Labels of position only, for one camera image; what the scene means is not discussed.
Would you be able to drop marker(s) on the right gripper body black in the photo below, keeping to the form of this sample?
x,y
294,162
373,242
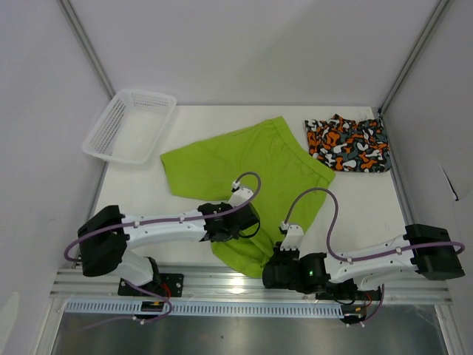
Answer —
x,y
284,257

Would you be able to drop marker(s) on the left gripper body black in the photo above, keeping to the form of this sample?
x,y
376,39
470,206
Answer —
x,y
231,235

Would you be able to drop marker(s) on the lime green shorts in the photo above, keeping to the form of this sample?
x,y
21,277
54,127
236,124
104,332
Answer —
x,y
268,159

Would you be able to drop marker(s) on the white plastic basket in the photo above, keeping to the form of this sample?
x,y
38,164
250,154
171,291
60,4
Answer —
x,y
130,127

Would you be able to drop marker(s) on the orange camouflage shorts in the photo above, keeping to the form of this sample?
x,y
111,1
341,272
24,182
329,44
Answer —
x,y
349,146

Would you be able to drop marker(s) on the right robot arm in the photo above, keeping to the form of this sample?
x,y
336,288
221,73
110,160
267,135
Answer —
x,y
424,250

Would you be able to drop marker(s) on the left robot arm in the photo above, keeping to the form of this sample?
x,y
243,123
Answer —
x,y
108,240

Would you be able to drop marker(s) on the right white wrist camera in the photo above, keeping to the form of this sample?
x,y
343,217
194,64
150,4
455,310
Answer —
x,y
294,235

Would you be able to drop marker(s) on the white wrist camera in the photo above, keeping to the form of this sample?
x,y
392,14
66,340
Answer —
x,y
294,235
239,195

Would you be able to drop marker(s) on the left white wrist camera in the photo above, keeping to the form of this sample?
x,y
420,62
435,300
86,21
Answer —
x,y
239,195

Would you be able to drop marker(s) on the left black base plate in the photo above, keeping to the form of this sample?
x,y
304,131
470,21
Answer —
x,y
170,285

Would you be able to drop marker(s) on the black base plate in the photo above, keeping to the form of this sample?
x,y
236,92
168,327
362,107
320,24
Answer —
x,y
170,285
348,294

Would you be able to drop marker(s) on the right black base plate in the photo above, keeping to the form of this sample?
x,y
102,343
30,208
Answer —
x,y
348,294

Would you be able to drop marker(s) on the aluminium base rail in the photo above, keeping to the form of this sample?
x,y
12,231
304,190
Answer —
x,y
221,284

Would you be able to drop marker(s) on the right aluminium side rail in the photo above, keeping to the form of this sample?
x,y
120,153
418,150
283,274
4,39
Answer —
x,y
401,188

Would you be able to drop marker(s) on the white slotted cable duct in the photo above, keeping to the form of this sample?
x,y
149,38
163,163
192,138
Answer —
x,y
211,309

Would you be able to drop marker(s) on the left aluminium corner post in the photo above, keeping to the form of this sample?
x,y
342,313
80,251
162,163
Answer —
x,y
79,32

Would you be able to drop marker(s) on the aluminium corner post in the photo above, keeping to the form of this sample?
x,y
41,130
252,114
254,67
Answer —
x,y
79,32
425,36

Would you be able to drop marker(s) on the right aluminium corner post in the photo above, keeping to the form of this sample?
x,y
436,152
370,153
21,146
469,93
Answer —
x,y
425,36

